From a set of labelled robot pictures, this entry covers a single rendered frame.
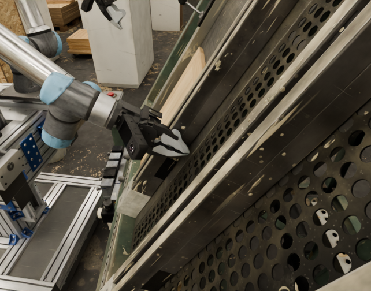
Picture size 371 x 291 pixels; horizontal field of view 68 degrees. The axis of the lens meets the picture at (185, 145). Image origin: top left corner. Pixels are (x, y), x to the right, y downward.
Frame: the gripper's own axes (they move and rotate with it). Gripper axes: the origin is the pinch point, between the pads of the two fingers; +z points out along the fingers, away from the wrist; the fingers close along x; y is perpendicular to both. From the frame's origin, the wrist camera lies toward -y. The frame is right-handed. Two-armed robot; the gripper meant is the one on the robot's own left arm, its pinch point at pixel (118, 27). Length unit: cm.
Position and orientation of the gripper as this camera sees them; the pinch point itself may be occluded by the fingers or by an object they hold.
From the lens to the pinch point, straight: 123.8
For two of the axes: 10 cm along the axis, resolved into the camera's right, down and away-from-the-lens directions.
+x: 1.7, -6.1, 7.7
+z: 4.6, 7.4, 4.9
